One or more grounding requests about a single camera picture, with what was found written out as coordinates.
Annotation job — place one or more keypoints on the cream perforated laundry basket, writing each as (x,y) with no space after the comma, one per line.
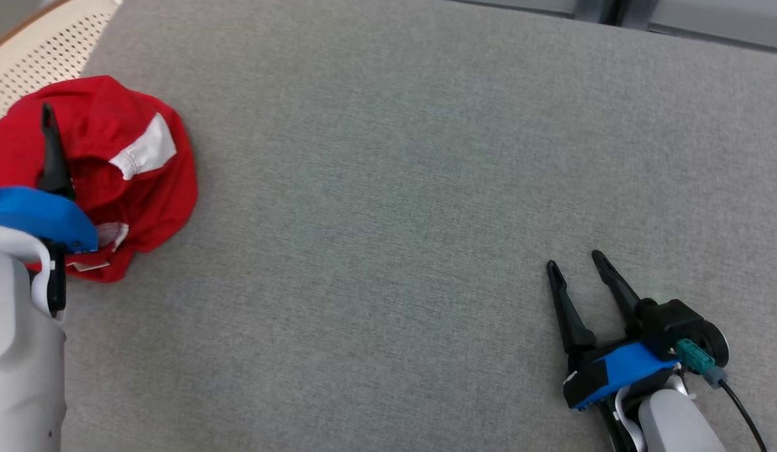
(49,50)

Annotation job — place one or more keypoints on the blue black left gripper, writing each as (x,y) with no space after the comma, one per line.
(43,213)

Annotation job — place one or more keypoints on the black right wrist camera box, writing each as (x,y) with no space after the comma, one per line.
(671,323)

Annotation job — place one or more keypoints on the grey partition post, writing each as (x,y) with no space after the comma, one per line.
(605,9)

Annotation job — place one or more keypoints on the black round right gripper motor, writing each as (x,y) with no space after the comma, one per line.
(718,345)

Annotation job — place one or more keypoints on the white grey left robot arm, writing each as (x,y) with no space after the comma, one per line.
(17,364)

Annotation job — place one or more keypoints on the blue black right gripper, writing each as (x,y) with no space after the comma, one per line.
(620,367)

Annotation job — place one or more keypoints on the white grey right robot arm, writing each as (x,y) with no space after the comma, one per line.
(674,420)

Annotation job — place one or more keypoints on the red shorts with white stripe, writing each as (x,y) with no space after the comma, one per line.
(143,201)

